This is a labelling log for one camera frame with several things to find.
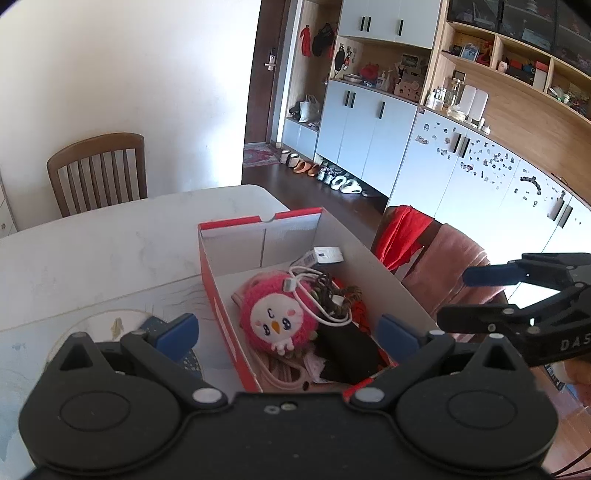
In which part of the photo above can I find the red patterned rug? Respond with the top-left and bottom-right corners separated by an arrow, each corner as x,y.
243,144 -> 283,168

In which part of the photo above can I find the low white bench cabinet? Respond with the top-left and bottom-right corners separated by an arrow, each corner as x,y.
281,117 -> 319,148

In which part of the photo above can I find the red cloth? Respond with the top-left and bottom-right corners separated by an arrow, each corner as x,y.
374,205 -> 435,274

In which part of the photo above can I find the row of shoes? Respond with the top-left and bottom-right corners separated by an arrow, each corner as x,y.
278,150 -> 386,198

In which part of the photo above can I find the grey tote bag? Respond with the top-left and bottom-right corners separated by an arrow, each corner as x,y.
299,95 -> 320,124

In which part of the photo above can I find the white cabinet with stickers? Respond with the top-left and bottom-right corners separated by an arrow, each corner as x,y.
387,107 -> 591,305

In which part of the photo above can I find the white charging cable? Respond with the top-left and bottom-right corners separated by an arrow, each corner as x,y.
287,264 -> 354,329

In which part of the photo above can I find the row of shelf ornaments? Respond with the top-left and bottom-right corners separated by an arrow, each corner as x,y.
450,39 -> 591,112

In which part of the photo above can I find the white upper cabinet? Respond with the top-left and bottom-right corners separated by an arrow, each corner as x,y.
336,0 -> 445,51

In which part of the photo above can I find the red and white shoe box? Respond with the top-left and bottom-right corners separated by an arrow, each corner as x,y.
198,208 -> 443,403

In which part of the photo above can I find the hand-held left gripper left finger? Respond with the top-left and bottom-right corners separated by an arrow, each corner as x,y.
46,313 -> 229,409

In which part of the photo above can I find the cardboard box with holes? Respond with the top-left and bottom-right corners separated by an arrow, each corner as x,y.
393,76 -> 423,103

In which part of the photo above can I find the wooden chair with draped cloths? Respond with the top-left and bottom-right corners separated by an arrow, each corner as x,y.
372,205 -> 509,324

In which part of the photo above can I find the white cabinet with black handles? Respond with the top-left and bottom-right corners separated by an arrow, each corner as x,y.
316,78 -> 419,195

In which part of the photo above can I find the small white box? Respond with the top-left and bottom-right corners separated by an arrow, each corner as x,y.
302,247 -> 345,267

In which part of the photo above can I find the wooden wall shelf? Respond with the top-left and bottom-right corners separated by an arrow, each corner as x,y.
434,0 -> 591,204

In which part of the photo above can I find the black knitted beaded hat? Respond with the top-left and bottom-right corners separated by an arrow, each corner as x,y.
316,320 -> 383,385

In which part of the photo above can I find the group of glass bottles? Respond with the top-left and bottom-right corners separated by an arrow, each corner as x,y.
425,78 -> 462,114

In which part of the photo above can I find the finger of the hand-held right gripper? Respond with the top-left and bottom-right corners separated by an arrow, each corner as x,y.
462,251 -> 591,289
436,281 -> 591,335

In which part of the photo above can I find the pink sticker packet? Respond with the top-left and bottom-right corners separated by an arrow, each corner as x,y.
302,355 -> 334,384

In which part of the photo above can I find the wooden slat-back chair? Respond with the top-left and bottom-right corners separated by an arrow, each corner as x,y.
46,133 -> 148,219

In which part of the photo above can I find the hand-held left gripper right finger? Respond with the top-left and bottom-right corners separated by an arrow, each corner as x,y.
344,314 -> 532,409

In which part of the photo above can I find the brown braided cord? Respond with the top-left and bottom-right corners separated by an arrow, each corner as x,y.
318,272 -> 364,320

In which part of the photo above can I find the red knitted scarf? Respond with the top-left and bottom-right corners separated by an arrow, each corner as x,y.
351,299 -> 372,335

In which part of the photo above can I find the dark glass display cabinet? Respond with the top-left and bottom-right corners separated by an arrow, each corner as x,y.
445,0 -> 591,77

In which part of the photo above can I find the pink plush toy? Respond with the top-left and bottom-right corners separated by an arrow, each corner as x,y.
239,273 -> 320,356

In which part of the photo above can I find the dark wooden door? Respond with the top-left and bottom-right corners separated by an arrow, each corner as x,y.
242,0 -> 291,148

